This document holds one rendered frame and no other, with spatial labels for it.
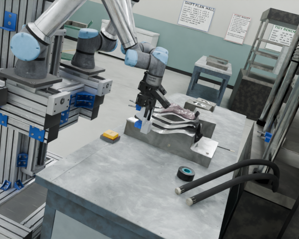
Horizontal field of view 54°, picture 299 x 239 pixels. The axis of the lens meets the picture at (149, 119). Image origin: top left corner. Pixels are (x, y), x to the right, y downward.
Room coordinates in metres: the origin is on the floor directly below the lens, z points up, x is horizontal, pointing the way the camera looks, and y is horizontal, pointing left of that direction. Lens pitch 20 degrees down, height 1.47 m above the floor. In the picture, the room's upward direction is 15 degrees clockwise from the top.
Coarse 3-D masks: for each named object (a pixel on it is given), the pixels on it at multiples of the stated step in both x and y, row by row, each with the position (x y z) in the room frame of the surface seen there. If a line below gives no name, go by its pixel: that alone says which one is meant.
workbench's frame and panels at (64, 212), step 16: (48, 192) 0.93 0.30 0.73; (64, 192) 0.89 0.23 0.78; (48, 208) 0.93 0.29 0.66; (64, 208) 0.91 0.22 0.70; (80, 208) 0.89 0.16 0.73; (96, 208) 0.85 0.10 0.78; (48, 224) 0.93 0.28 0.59; (64, 224) 0.91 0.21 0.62; (80, 224) 0.89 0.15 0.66; (96, 224) 0.87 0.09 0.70; (112, 224) 0.85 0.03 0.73; (128, 224) 0.82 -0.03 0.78
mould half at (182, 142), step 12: (156, 120) 1.63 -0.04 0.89; (168, 120) 1.69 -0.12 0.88; (192, 120) 1.67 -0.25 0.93; (132, 132) 1.50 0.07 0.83; (156, 132) 1.46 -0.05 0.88; (168, 132) 1.46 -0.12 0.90; (180, 132) 1.43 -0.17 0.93; (192, 132) 1.46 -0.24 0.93; (156, 144) 1.45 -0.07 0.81; (180, 144) 1.42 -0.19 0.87; (192, 144) 1.45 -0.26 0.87; (204, 144) 1.53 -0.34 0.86; (216, 144) 1.58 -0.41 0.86; (180, 156) 1.41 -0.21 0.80; (192, 156) 1.40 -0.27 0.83; (204, 156) 1.38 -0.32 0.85
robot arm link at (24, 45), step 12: (60, 0) 1.22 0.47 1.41; (72, 0) 1.23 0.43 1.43; (84, 0) 1.26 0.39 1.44; (48, 12) 1.22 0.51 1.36; (60, 12) 1.22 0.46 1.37; (72, 12) 1.25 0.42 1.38; (36, 24) 1.21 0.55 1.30; (48, 24) 1.21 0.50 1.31; (60, 24) 1.24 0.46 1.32; (24, 36) 1.16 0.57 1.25; (36, 36) 1.18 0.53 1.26; (48, 36) 1.23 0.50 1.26; (12, 48) 1.16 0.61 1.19; (24, 48) 1.17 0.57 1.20; (36, 48) 1.18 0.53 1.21; (24, 60) 1.18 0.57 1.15
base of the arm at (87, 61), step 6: (78, 54) 1.79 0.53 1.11; (84, 54) 1.79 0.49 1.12; (90, 54) 1.81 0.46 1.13; (72, 60) 1.80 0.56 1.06; (78, 60) 1.78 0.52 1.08; (84, 60) 1.78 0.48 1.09; (90, 60) 1.81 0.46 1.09; (78, 66) 1.77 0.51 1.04; (84, 66) 1.78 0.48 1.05; (90, 66) 1.80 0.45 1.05
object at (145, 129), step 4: (128, 120) 1.39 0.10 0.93; (132, 120) 1.39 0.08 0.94; (140, 120) 1.40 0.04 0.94; (148, 120) 1.39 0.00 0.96; (136, 124) 1.36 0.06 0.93; (140, 124) 1.36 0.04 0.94; (148, 124) 1.34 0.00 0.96; (140, 128) 1.36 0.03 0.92; (144, 128) 1.35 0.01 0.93; (148, 128) 1.35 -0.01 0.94; (144, 132) 1.35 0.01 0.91; (148, 132) 1.36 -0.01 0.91
